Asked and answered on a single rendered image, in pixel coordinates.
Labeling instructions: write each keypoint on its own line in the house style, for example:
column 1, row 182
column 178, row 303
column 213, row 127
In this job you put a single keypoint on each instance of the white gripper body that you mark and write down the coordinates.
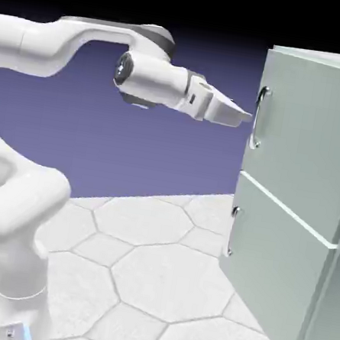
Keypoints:
column 225, row 110

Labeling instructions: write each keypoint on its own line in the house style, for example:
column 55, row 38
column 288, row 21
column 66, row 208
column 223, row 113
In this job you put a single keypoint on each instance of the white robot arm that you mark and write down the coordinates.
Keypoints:
column 147, row 79

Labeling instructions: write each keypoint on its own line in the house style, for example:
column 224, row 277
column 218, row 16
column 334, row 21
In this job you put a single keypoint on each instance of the pale green tall cabinet door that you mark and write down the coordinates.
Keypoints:
column 304, row 141

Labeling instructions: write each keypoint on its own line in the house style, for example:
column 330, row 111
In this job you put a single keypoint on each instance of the pale green cabinet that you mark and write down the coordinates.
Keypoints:
column 309, row 186

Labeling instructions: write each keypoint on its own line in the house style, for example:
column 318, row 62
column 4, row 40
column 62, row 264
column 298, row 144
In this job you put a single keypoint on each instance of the pale green short cabinet door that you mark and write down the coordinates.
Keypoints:
column 269, row 263

